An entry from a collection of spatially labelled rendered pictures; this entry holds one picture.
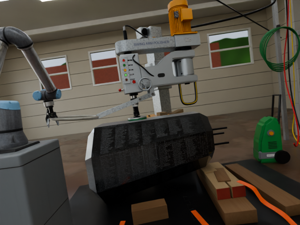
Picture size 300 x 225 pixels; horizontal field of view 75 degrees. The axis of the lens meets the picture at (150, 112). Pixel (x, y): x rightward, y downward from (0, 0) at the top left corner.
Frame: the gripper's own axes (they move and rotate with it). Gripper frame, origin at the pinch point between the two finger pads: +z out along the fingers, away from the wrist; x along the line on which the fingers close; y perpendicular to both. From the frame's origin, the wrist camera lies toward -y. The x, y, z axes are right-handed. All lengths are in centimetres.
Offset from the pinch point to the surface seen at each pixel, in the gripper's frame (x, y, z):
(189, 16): 142, 75, -93
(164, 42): 117, 57, -70
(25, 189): -38, 101, 17
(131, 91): 75, 39, -22
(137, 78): 83, 42, -35
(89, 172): 14, 41, 45
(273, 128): 224, 121, 51
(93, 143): 23.4, 38.2, 20.3
